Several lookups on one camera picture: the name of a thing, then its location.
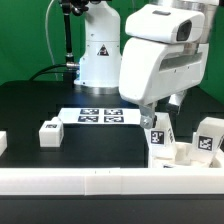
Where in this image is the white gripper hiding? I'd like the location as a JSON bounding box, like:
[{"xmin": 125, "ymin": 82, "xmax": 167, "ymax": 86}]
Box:
[{"xmin": 119, "ymin": 38, "xmax": 209, "ymax": 129}]

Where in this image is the white round stool seat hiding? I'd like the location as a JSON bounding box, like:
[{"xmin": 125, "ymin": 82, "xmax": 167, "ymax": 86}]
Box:
[{"xmin": 148, "ymin": 142, "xmax": 224, "ymax": 168}]

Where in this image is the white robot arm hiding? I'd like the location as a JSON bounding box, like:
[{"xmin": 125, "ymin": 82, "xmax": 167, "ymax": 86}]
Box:
[{"xmin": 75, "ymin": 0, "xmax": 222, "ymax": 129}]

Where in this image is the white marker tag sheet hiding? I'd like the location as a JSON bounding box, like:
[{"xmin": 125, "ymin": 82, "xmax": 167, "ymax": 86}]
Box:
[{"xmin": 58, "ymin": 108, "xmax": 140, "ymax": 125}]

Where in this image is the white U-shaped obstacle fence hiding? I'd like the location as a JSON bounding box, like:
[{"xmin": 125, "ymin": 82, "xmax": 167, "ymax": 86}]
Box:
[{"xmin": 0, "ymin": 131, "xmax": 224, "ymax": 195}]

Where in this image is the black cable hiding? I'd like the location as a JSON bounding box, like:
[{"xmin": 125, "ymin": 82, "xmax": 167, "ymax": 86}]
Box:
[{"xmin": 28, "ymin": 63, "xmax": 80, "ymax": 82}]

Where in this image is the white cable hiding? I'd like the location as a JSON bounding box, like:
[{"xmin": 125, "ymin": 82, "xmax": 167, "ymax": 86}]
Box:
[{"xmin": 44, "ymin": 0, "xmax": 59, "ymax": 81}]

